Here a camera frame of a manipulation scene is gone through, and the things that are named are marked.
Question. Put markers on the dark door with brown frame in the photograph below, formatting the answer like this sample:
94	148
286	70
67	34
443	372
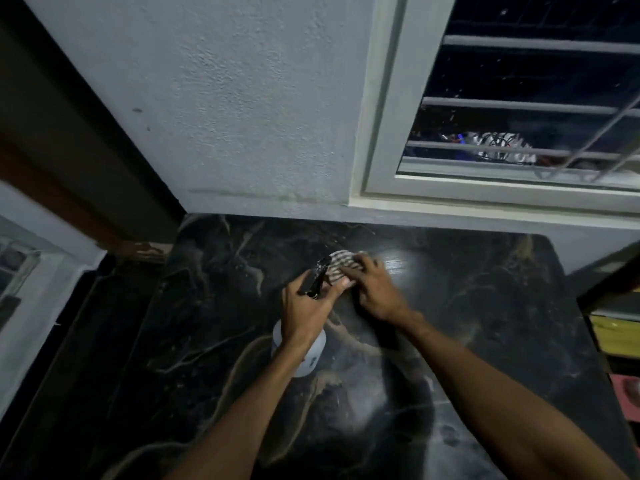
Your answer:
60	144

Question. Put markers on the white window with mesh grille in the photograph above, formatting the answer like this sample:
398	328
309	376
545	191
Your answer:
15	274

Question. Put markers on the person's left forearm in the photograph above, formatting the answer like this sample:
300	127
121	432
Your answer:
250	419

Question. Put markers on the person's right hand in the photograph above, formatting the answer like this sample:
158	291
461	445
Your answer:
380	294

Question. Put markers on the white window with bar grille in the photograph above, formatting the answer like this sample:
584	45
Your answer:
395	94

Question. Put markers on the striped cloth behind window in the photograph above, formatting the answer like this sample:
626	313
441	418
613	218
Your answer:
502	147

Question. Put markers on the checked wiping cloth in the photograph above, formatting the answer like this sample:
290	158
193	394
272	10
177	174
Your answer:
342	262

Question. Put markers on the red yellow black wooden bench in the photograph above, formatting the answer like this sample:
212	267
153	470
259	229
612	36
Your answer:
617	334

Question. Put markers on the black marble table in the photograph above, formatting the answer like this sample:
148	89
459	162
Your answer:
500	304

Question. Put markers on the white spray bottle black trigger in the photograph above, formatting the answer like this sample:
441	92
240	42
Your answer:
312	359

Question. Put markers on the person's right forearm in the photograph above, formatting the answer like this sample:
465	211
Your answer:
500	394

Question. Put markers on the person's left hand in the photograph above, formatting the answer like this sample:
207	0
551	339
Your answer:
305	314

